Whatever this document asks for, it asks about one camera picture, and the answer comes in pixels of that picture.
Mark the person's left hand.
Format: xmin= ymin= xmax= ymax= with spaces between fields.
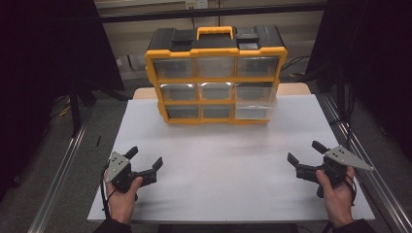
xmin=105 ymin=176 xmax=144 ymax=226

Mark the yellow floor cable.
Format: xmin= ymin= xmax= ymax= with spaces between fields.
xmin=57 ymin=96 xmax=72 ymax=118

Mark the yellow black drawer organizer cabinet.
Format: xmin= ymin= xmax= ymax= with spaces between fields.
xmin=144 ymin=24 xmax=289 ymax=126

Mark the black curtain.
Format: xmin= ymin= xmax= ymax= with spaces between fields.
xmin=305 ymin=0 xmax=412 ymax=163
xmin=0 ymin=0 xmax=125 ymax=202

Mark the person's right hand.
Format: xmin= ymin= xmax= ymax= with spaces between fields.
xmin=315 ymin=166 xmax=357 ymax=229

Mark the black horizontal bar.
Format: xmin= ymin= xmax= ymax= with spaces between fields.
xmin=97 ymin=2 xmax=327 ymax=24

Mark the black metal stand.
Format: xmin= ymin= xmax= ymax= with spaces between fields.
xmin=68 ymin=77 xmax=83 ymax=138

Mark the aluminium floor rail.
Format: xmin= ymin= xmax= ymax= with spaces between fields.
xmin=319 ymin=92 xmax=412 ymax=233
xmin=28 ymin=124 xmax=88 ymax=233

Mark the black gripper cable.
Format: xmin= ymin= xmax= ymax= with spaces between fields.
xmin=99 ymin=163 xmax=113 ymax=221
xmin=344 ymin=174 xmax=358 ymax=207

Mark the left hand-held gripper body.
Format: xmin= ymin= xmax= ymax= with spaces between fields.
xmin=104 ymin=150 xmax=158 ymax=195

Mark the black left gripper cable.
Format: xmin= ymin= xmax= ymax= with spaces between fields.
xmin=99 ymin=163 xmax=113 ymax=221

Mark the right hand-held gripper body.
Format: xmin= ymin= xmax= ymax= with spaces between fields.
xmin=294 ymin=145 xmax=375 ymax=199

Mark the white table mat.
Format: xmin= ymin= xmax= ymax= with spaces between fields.
xmin=86 ymin=94 xmax=376 ymax=224

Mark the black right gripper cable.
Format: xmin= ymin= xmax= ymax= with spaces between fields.
xmin=344 ymin=174 xmax=358 ymax=207

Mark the black floor cable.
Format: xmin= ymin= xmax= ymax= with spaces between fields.
xmin=281 ymin=55 xmax=313 ymax=80

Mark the white wall socket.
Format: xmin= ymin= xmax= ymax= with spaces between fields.
xmin=185 ymin=0 xmax=209 ymax=10

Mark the clear plastic drawer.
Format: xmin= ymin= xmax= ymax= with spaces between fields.
xmin=234 ymin=96 xmax=279 ymax=121

